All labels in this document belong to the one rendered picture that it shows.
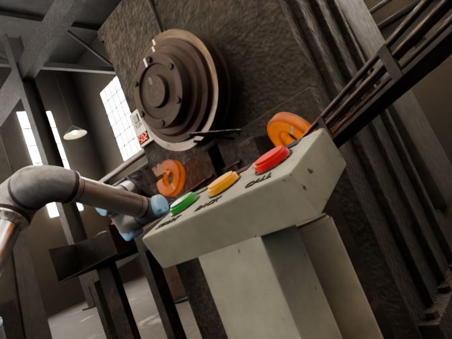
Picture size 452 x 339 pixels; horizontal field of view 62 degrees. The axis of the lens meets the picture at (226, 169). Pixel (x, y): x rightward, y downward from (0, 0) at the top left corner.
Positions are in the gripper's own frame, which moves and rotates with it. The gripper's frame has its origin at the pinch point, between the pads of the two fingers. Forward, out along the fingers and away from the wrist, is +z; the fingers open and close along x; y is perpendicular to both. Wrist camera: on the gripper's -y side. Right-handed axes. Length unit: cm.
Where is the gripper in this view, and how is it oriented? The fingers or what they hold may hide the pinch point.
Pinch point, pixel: (167, 173)
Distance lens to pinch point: 159.0
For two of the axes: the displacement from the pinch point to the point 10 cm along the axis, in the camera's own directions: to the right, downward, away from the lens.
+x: -6.8, 3.7, 6.3
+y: -5.2, -8.5, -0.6
